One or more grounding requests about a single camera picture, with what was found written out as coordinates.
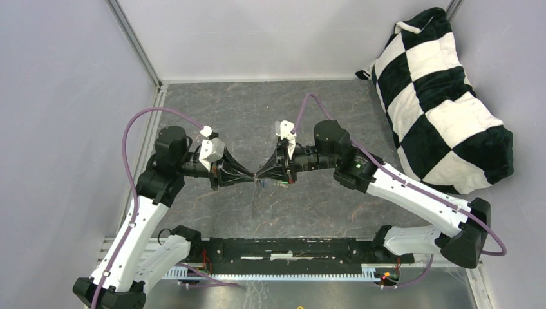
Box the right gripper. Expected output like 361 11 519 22
257 141 337 184

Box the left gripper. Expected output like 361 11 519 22
176 145 254 191

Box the grey metal key holder plate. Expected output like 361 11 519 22
251 179 262 219

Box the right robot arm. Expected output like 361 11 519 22
256 120 491 269

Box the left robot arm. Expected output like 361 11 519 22
73 126 254 308

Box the green tagged key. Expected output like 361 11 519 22
275 180 290 188

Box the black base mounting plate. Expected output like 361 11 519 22
180 238 415 264

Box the black white checkered pillow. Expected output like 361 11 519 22
356 7 514 194

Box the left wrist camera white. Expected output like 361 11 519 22
198 126 225 172

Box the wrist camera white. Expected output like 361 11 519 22
198 126 225 172
274 120 297 159

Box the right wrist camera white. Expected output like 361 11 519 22
274 120 297 159

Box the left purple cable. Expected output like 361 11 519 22
90 107 240 309

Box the white slotted cable duct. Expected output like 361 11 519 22
162 266 381 283

